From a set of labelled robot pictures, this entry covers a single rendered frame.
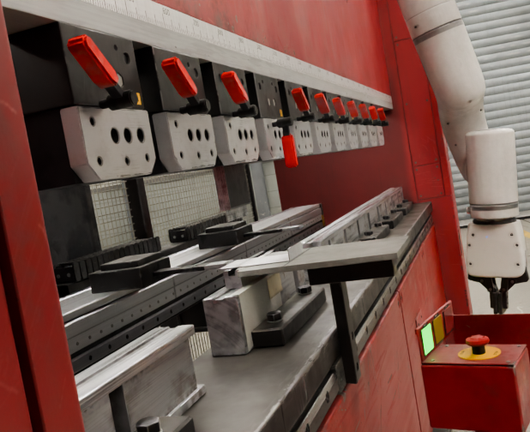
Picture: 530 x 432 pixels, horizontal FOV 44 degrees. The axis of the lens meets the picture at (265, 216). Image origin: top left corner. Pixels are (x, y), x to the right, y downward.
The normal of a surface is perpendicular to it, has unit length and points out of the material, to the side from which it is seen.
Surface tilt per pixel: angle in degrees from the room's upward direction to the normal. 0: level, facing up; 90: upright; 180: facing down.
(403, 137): 90
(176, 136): 90
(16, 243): 90
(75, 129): 90
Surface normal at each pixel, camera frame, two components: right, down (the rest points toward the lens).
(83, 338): 0.94, -0.14
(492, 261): -0.53, 0.12
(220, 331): -0.31, 0.12
